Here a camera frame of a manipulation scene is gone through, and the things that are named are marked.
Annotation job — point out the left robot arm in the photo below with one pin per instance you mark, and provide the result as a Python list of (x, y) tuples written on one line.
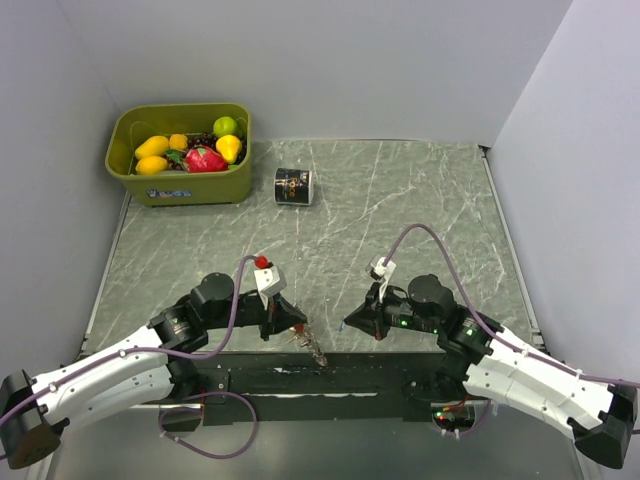
[(154, 363)]

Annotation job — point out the black paper cup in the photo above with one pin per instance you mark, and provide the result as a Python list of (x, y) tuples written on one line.
[(293, 187)]

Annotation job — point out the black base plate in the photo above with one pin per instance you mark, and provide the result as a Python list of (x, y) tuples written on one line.
[(271, 386)]

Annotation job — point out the olive green plastic bin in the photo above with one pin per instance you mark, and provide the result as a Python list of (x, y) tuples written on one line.
[(173, 189)]

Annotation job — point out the green lime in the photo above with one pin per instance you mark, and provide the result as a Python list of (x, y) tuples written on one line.
[(225, 125)]

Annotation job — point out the small orange fruit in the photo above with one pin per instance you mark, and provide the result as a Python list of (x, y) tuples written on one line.
[(178, 142)]

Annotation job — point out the yellow mango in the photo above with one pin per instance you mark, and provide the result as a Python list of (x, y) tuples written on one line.
[(154, 146), (151, 165)]

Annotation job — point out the yellow mango upper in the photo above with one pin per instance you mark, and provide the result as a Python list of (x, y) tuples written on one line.
[(154, 146)]

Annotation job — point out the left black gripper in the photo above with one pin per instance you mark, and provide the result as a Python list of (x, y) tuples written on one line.
[(278, 316)]

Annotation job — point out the yellow mango lower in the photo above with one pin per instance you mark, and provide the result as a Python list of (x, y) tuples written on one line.
[(151, 165)]

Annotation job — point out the large silver keyring with rings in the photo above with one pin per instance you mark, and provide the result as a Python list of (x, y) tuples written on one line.
[(303, 335)]

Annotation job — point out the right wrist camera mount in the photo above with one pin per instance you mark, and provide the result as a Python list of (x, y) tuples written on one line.
[(380, 269)]

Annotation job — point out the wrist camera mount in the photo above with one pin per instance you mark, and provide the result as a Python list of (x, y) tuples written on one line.
[(269, 278), (380, 269)]

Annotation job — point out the dark cherries bunch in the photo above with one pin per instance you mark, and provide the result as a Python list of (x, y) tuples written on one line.
[(176, 158)]

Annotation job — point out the yellow pear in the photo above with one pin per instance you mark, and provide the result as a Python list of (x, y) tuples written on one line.
[(229, 147)]

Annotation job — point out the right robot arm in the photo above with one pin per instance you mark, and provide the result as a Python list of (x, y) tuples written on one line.
[(525, 370)]

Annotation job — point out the red dragon fruit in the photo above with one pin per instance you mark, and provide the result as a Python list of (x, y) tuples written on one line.
[(204, 160)]

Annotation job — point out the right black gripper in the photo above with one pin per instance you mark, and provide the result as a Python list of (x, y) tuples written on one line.
[(370, 316)]

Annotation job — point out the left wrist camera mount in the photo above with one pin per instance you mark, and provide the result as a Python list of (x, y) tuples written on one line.
[(269, 278)]

